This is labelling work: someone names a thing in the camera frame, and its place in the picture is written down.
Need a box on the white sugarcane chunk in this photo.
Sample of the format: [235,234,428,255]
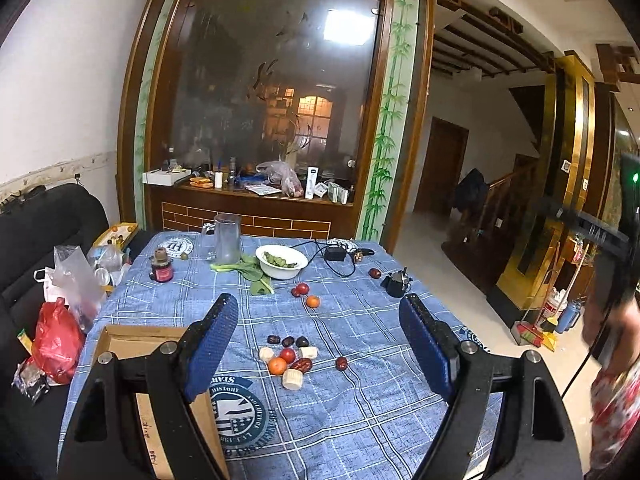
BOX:
[299,346,319,360]
[282,368,304,391]
[258,347,274,363]

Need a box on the orange tangerine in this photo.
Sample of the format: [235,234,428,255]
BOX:
[305,296,320,309]
[268,356,288,376]

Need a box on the lone red date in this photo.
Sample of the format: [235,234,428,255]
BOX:
[335,356,348,372]

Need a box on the large red date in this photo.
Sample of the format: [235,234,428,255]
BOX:
[290,358,312,374]

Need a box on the dark plum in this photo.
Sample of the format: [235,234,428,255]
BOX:
[295,336,309,348]

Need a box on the cardboard box tray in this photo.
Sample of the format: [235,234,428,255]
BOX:
[92,323,229,479]

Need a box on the red plastic bag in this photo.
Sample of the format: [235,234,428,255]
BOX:
[32,297,85,385]

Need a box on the person in floral clothes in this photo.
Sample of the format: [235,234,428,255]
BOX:
[582,153,639,478]

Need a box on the clear plastic bag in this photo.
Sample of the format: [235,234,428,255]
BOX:
[32,246,106,334]

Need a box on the small red-labelled jar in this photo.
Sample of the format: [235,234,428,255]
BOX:
[150,246,174,283]

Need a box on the black teapot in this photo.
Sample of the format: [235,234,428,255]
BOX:
[381,268,412,298]

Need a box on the blue plaid tablecloth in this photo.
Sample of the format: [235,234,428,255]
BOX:
[56,231,504,480]

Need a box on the green leafy vegetable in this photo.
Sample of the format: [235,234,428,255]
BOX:
[209,254,274,296]

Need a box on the clear glass pitcher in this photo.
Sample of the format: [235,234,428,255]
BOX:
[201,212,241,266]

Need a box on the black sofa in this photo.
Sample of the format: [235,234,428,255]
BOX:
[0,183,108,479]

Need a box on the far red date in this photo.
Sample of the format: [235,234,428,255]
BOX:
[369,268,382,280]

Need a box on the white bowl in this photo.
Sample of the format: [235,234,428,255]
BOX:
[255,245,308,281]

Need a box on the black power adapter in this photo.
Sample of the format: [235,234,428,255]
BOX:
[323,245,347,261]

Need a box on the pink plastic bag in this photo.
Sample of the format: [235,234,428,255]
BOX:
[256,160,304,197]

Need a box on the white tall box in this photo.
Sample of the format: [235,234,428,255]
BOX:
[305,166,319,200]

